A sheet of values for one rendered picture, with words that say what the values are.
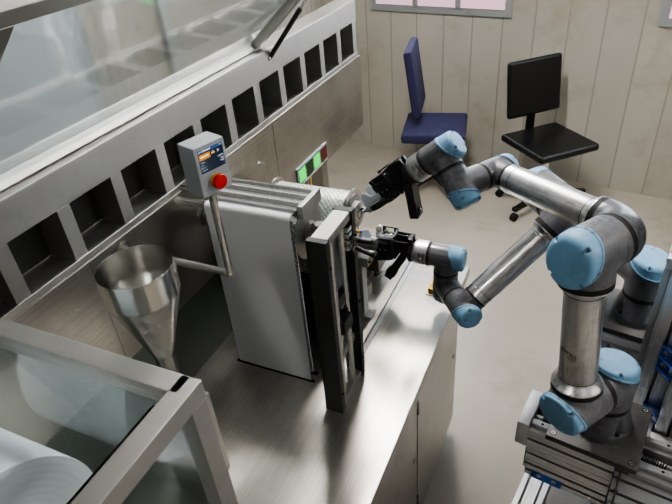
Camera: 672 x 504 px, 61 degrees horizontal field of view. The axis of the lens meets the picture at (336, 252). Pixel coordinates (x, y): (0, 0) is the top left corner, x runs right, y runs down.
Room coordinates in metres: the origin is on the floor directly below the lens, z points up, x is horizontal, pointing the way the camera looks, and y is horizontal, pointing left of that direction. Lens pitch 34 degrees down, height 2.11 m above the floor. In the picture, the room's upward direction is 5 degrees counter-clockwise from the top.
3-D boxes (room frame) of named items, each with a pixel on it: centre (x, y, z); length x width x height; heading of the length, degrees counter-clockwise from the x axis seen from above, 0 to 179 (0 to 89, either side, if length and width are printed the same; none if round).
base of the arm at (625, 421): (0.98, -0.66, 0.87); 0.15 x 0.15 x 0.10
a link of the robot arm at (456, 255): (1.39, -0.33, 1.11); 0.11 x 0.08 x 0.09; 63
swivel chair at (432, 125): (3.90, -0.78, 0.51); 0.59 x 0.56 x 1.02; 54
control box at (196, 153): (0.98, 0.22, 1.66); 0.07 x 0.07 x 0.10; 46
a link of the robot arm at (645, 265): (1.38, -0.95, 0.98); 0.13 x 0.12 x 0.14; 11
